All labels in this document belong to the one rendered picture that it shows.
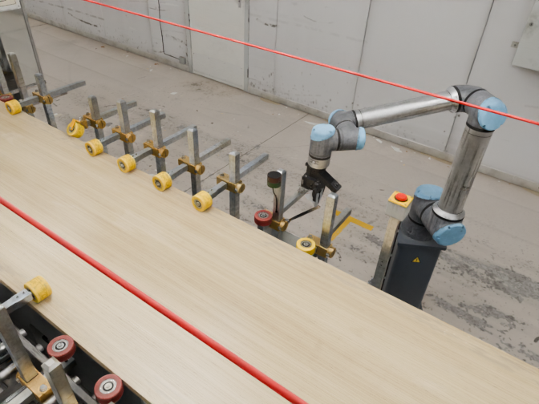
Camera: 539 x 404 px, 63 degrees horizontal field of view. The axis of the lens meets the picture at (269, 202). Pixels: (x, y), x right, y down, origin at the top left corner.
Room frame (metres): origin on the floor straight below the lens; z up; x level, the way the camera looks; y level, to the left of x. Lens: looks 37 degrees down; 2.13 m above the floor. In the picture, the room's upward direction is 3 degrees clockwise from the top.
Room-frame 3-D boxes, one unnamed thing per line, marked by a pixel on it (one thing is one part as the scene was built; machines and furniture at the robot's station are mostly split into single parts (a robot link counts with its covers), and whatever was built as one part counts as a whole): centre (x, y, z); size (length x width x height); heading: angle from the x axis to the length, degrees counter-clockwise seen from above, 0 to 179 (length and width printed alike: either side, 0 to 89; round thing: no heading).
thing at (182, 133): (2.04, 0.59, 0.95); 0.50 x 0.04 x 0.04; 147
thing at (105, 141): (2.18, 0.79, 0.95); 0.50 x 0.04 x 0.04; 147
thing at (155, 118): (1.96, 0.59, 0.94); 0.04 x 0.04 x 0.48; 57
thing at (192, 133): (1.83, 0.38, 0.92); 0.04 x 0.04 x 0.48; 57
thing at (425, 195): (1.85, -0.82, 0.79); 0.17 x 0.15 x 0.18; 12
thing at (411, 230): (1.85, -0.82, 0.65); 0.19 x 0.19 x 0.10
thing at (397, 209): (1.27, -0.47, 1.18); 0.07 x 0.07 x 0.08; 57
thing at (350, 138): (1.58, -0.30, 1.29); 0.12 x 0.12 x 0.09; 12
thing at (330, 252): (1.43, -0.23, 0.83); 0.14 x 0.06 x 0.05; 57
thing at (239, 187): (1.70, 0.19, 0.95); 0.14 x 0.06 x 0.05; 57
